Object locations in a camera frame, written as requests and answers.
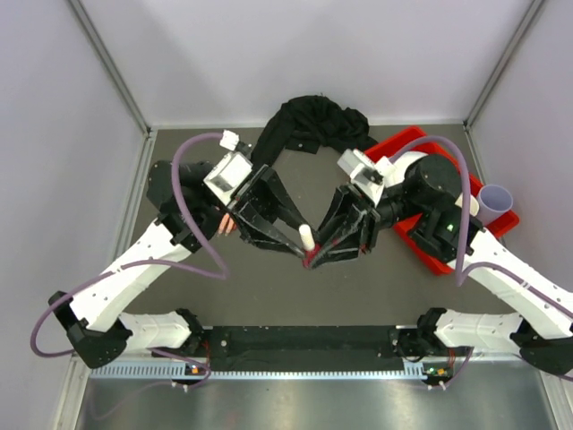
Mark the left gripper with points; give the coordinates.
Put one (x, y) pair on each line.
(259, 204)

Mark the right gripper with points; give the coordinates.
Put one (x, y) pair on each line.
(348, 227)

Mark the red nail polish bottle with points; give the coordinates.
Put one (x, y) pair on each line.
(309, 257)

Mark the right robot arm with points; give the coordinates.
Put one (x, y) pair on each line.
(435, 189)

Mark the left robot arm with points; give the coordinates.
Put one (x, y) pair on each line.
(93, 315)

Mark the mannequin hand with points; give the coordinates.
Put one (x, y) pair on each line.
(226, 226)

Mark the black shirt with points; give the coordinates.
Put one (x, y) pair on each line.
(308, 123)

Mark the lavender plastic cup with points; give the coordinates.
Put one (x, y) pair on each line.
(494, 201)

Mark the red plastic tray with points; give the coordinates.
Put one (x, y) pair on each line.
(388, 148)

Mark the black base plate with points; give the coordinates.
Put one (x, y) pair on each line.
(302, 348)

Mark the left aluminium frame post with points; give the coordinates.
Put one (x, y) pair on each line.
(148, 135)

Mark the aluminium frame post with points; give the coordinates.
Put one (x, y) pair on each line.
(148, 135)
(531, 15)

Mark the right aluminium frame post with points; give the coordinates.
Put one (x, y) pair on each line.
(531, 15)

